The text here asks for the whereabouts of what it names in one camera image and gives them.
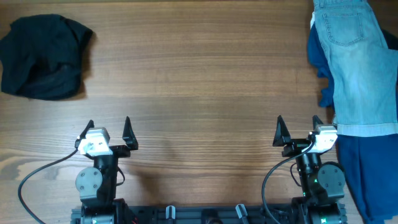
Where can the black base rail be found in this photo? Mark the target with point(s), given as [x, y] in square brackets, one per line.
[280, 213]

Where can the light blue denim shorts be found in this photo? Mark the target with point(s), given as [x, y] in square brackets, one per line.
[363, 68]

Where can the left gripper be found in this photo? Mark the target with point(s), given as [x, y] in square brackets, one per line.
[123, 150]

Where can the black garment at right edge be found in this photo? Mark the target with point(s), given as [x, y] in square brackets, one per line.
[391, 40]

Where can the dark blue t-shirt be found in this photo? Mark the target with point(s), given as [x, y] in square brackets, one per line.
[370, 162]

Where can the black crumpled garment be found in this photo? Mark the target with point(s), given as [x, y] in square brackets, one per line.
[42, 57]

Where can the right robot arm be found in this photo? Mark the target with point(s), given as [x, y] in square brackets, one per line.
[322, 183]

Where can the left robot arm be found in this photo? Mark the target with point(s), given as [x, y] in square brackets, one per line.
[97, 184]

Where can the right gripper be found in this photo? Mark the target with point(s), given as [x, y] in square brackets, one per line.
[282, 134]

